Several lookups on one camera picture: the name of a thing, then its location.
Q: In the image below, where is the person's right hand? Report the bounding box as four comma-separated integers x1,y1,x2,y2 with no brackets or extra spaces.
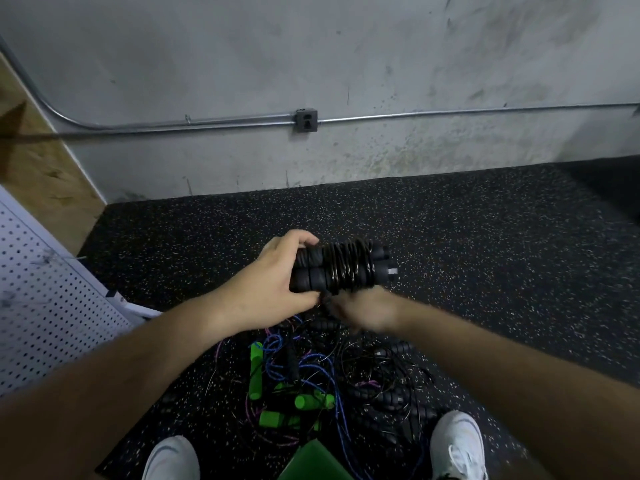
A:
322,285,413,334

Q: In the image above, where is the person's left hand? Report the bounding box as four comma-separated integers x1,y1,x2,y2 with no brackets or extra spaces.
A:
203,229,323,338

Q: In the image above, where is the black foam-handled jump rope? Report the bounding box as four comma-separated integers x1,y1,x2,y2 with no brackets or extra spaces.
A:
289,239,400,295

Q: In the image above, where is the pile of jump ropes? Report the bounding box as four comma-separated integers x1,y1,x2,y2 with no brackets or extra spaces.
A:
205,315,441,456

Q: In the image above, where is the white pegboard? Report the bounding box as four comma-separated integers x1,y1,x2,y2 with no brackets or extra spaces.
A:
0,185,151,396

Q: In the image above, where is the person's left forearm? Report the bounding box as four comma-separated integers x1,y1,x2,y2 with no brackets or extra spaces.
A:
0,295,223,480

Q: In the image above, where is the person's right forearm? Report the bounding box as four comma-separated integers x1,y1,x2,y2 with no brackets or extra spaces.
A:
395,295,640,480

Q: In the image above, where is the white pegboard stand foot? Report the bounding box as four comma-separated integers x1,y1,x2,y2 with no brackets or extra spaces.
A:
108,293,161,320

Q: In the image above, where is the white right shoe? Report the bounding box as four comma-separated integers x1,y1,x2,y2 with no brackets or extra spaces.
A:
430,411,489,480

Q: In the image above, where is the white shoe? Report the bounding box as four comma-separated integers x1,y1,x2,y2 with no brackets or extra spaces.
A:
142,435,201,480
430,411,489,480

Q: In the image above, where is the grey electrical junction box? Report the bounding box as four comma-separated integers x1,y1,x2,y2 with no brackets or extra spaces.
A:
293,109,319,133

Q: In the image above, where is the metal conduit pipe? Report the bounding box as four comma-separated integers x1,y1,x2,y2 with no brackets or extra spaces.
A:
0,39,640,133

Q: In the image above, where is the white left shoe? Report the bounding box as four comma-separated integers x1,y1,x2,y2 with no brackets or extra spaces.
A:
142,435,201,480

